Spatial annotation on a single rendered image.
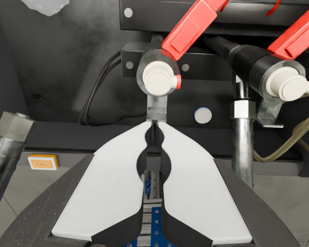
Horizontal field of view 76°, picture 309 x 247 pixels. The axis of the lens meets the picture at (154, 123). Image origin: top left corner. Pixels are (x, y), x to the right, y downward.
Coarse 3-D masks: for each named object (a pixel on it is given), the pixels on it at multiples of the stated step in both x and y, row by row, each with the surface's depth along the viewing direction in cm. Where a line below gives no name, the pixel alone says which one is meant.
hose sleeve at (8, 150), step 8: (0, 136) 13; (0, 144) 13; (8, 144) 13; (16, 144) 13; (24, 144) 14; (0, 152) 13; (8, 152) 13; (16, 152) 13; (0, 160) 13; (8, 160) 13; (16, 160) 14; (0, 168) 13; (8, 168) 13; (0, 176) 13; (8, 176) 13; (0, 184) 13; (0, 192) 13; (0, 200) 14
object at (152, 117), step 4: (148, 116) 14; (152, 116) 14; (156, 116) 14; (160, 116) 14; (164, 116) 14; (148, 120) 13; (152, 120) 13; (156, 120) 13; (160, 120) 13; (164, 120) 13
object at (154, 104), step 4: (148, 96) 14; (164, 96) 14; (148, 100) 14; (152, 100) 14; (156, 100) 14; (160, 100) 14; (164, 100) 14; (148, 104) 14; (152, 104) 14; (156, 104) 14; (160, 104) 14; (164, 104) 14; (148, 108) 14; (152, 108) 14; (156, 108) 14; (160, 108) 14; (164, 108) 14; (148, 112) 14; (152, 112) 14; (156, 112) 14; (160, 112) 14; (164, 112) 14
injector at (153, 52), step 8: (160, 32) 29; (152, 40) 23; (160, 40) 21; (152, 48) 14; (160, 48) 14; (144, 56) 13; (152, 56) 12; (160, 56) 12; (168, 56) 12; (144, 64) 12; (176, 64) 12; (176, 72) 12; (144, 88) 13; (152, 96) 13; (160, 96) 13
